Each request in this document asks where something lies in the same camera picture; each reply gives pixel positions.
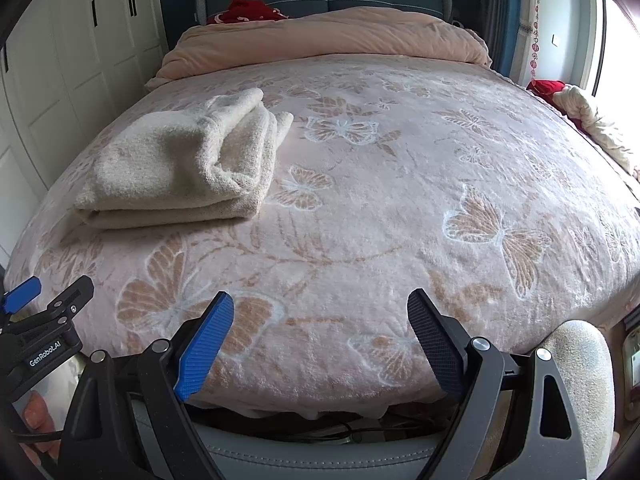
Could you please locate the pink butterfly print blanket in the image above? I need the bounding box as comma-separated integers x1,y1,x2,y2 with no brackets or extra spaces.
5,52,640,418

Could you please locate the red bead string decoration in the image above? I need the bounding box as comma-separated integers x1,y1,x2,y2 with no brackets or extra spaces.
529,0,543,83

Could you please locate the grey leather bed frame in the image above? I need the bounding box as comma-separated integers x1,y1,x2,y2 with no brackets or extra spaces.
130,400,496,480

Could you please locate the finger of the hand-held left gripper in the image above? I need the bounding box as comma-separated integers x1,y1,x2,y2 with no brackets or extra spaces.
47,275,96,328
0,276,42,315

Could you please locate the grey blue curtain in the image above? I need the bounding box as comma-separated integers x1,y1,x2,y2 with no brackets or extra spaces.
477,0,533,81

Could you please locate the red cloth by window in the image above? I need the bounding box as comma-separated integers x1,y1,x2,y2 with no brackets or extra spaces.
527,78,588,133

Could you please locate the pink duvet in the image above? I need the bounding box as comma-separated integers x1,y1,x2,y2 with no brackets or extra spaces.
145,6,493,93

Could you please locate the white crumpled cloth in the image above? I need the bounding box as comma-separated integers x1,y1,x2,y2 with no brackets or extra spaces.
552,85,638,173

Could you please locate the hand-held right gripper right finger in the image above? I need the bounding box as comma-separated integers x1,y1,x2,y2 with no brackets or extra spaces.
406,288,589,480

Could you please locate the white fluffy garment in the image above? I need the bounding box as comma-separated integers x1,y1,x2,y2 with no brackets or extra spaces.
72,87,295,231

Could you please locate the white wardrobe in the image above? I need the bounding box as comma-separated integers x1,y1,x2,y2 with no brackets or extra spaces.
0,0,168,266

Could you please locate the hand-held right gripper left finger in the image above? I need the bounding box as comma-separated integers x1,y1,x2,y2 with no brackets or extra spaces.
60,290,236,480

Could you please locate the window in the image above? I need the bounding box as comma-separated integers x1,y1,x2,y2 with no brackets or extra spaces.
590,0,640,136

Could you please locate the black cable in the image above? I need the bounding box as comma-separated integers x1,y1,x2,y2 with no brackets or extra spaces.
0,410,66,480

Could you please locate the person's left hand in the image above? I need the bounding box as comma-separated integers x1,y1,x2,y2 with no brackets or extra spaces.
17,399,63,468

